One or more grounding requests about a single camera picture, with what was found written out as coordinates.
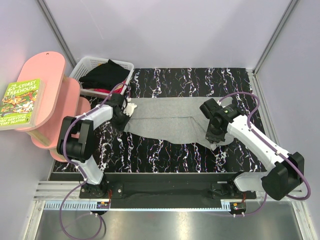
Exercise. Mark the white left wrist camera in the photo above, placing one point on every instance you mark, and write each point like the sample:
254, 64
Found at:
129, 107

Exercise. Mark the green treehouse book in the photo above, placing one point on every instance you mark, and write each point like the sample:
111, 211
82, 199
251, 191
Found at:
20, 104

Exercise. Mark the red and beige clothes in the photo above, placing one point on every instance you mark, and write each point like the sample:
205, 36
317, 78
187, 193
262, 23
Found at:
105, 90

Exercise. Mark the pink tiered wooden shelf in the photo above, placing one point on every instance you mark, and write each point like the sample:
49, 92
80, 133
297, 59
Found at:
61, 98

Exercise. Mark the white plastic laundry basket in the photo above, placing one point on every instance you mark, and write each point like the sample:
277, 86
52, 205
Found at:
87, 64

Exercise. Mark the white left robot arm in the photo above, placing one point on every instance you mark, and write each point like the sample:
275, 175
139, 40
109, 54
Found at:
76, 139

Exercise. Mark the grey t shirt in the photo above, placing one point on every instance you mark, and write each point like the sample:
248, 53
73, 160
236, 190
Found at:
177, 120

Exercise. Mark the aluminium frame rail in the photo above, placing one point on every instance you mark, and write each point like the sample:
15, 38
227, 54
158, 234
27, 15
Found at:
54, 190

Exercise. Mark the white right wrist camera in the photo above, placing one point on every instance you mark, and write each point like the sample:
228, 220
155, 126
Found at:
213, 146

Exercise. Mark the orange connector board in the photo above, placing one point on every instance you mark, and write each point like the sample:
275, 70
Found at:
238, 206
103, 204

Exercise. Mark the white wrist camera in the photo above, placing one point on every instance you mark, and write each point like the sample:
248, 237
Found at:
129, 107
213, 146

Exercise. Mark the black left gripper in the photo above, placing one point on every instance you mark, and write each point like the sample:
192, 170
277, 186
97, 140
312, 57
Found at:
121, 127

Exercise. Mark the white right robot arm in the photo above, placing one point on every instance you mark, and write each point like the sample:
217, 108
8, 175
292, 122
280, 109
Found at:
284, 170

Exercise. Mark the right orange connector board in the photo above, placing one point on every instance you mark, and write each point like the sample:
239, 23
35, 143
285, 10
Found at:
238, 206

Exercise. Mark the black t shirt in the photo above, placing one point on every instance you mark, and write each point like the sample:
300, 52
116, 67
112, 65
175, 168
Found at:
105, 76

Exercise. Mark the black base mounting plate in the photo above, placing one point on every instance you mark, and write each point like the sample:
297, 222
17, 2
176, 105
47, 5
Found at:
166, 191

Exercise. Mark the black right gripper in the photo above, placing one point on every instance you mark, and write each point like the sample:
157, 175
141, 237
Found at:
213, 138

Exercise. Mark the left orange connector board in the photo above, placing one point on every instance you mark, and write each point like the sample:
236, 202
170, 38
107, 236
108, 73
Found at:
103, 204

